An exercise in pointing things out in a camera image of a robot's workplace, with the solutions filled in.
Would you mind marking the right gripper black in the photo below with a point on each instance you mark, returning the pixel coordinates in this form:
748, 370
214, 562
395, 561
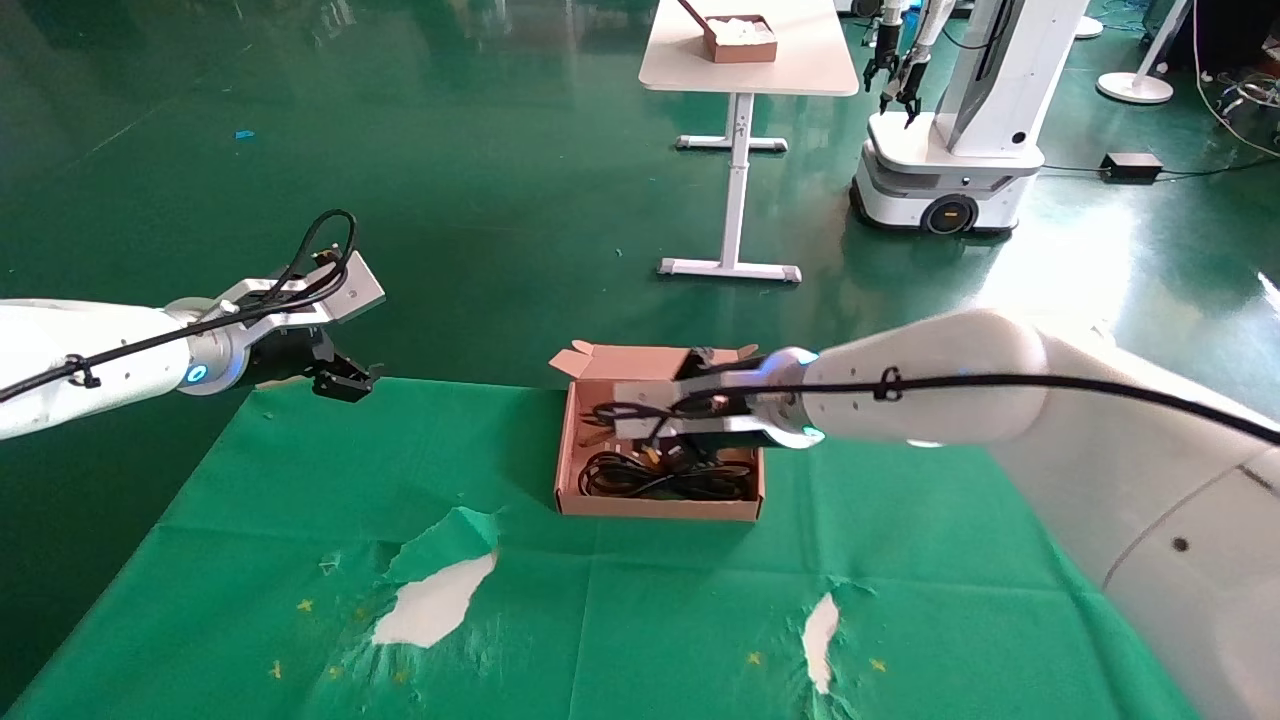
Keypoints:
730, 440

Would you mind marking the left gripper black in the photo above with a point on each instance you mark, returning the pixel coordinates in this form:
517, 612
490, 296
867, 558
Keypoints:
285, 355

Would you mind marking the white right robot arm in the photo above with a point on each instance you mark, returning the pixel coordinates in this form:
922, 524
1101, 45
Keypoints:
1100, 480

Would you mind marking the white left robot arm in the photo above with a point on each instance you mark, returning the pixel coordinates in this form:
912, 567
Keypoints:
60, 330

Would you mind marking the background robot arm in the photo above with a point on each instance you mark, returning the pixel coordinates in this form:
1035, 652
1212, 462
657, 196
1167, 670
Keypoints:
885, 50
915, 80

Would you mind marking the open brown cardboard box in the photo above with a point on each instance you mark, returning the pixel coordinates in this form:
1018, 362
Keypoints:
620, 368

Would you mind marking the brown box with white contents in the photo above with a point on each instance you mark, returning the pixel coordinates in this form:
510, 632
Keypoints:
745, 45

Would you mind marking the green tablecloth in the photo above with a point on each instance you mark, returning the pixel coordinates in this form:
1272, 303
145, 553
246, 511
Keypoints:
650, 600

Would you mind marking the white table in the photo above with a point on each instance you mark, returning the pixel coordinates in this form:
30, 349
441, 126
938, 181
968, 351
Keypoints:
750, 75

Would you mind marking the white wheeled background robot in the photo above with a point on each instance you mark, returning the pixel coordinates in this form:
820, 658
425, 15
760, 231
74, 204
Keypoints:
990, 90

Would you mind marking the black power adapter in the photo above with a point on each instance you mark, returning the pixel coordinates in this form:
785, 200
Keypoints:
1130, 166

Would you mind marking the white standing fan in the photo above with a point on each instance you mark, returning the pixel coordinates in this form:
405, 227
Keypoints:
1135, 88

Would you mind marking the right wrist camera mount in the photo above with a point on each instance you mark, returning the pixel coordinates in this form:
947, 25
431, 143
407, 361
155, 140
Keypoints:
650, 393

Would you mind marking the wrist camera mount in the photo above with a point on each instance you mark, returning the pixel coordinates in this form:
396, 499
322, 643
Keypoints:
350, 285
650, 393

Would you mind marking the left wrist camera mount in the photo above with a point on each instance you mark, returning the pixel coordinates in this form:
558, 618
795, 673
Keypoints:
350, 285

